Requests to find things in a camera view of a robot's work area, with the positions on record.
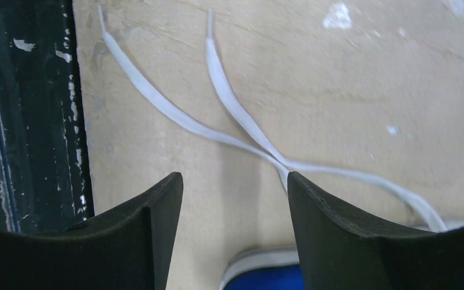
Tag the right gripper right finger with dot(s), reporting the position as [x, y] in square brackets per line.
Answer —
[341, 246]

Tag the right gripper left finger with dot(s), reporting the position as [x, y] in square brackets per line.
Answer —
[127, 247]

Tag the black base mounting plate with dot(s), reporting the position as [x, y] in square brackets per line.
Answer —
[45, 183]

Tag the blue canvas sneaker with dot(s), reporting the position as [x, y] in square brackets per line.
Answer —
[264, 268]

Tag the white shoelace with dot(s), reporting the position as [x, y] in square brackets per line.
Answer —
[266, 150]

